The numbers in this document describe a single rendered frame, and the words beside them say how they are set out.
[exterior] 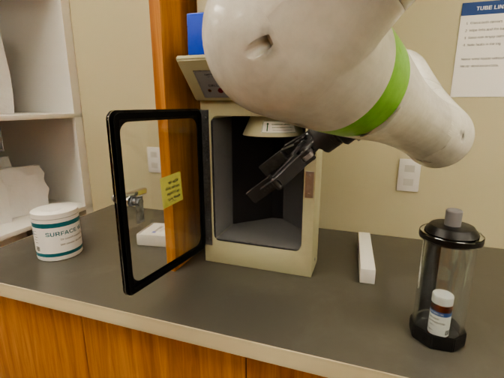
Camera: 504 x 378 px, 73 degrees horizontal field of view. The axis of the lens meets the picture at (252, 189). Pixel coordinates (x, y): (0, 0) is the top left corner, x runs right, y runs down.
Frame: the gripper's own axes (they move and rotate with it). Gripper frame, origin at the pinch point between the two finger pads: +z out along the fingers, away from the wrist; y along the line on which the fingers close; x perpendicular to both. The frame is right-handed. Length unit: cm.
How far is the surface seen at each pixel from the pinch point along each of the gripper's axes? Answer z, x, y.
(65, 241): 62, -21, 0
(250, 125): 0.2, -9.4, -19.0
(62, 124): 91, -64, -66
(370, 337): -3.4, 35.3, 18.7
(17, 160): 129, -70, -65
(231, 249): 25.5, 13.1, -6.8
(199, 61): -4.7, -28.9, -9.1
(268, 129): -4.0, -5.8, -16.2
